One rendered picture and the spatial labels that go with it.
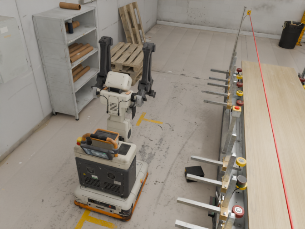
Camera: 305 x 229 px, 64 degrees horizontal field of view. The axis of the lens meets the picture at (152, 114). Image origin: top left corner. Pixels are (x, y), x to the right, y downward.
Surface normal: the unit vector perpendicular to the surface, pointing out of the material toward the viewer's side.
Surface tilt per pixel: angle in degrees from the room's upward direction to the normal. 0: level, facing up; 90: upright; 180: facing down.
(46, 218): 0
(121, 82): 48
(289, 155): 0
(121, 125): 82
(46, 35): 90
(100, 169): 90
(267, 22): 90
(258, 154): 0
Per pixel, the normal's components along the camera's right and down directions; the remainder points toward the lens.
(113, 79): -0.18, -0.16
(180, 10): -0.28, 0.53
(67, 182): 0.05, -0.83
